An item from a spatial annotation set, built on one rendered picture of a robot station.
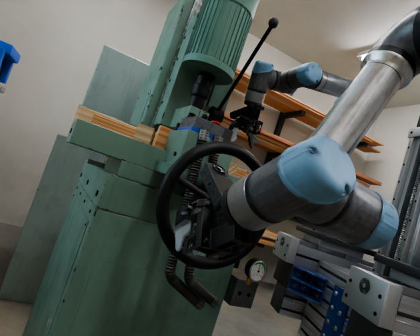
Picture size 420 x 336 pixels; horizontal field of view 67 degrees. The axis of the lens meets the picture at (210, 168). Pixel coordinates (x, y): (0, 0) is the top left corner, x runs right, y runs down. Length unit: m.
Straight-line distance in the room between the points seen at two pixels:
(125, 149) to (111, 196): 0.12
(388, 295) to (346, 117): 0.38
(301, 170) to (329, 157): 0.03
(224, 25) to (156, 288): 0.79
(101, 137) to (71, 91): 2.52
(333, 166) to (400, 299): 0.48
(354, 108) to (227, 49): 0.55
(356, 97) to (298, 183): 0.30
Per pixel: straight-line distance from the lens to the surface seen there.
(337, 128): 0.58
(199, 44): 1.05
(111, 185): 0.81
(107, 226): 0.83
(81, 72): 3.35
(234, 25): 1.08
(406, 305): 0.81
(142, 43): 3.49
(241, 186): 0.41
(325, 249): 1.26
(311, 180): 0.34
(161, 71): 1.22
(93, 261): 0.85
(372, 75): 0.66
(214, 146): 0.68
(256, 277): 0.98
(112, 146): 0.81
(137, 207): 0.84
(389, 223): 0.46
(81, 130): 0.80
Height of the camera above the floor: 0.83
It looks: 4 degrees up
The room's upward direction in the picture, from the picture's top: 18 degrees clockwise
